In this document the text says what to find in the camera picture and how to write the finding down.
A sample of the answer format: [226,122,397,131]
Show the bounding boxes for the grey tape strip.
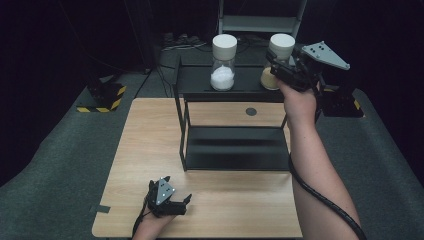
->
[88,203,111,215]

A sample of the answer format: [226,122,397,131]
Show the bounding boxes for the black two-tier metal rack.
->
[171,54,294,173]

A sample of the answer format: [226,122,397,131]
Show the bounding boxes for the stand base with striped tape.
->
[319,83,365,118]
[76,74,128,114]

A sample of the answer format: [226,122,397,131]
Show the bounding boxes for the person's left hand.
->
[132,213,177,240]

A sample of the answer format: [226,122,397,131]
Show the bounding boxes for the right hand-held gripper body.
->
[278,40,351,93]

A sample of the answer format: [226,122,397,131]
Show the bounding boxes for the person's right hand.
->
[276,79,321,127]

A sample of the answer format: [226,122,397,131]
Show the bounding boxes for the glass jar with yellow powder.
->
[260,33,296,91]

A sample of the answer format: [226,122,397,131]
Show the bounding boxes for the glass jar with white powder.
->
[209,33,239,92]

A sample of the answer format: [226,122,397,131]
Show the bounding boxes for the grey metal shelf unit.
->
[218,0,308,38]

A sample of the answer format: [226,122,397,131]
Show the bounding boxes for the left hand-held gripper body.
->
[146,175,183,218]

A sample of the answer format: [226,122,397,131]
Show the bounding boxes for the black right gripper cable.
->
[287,151,368,240]

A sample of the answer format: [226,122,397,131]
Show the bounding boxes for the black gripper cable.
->
[131,196,150,239]
[287,151,368,240]

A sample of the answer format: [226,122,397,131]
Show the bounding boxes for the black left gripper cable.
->
[131,196,150,239]

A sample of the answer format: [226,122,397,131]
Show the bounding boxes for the grey carpet mat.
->
[0,71,424,240]

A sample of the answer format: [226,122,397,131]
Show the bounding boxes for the power strip with cables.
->
[161,32,208,52]

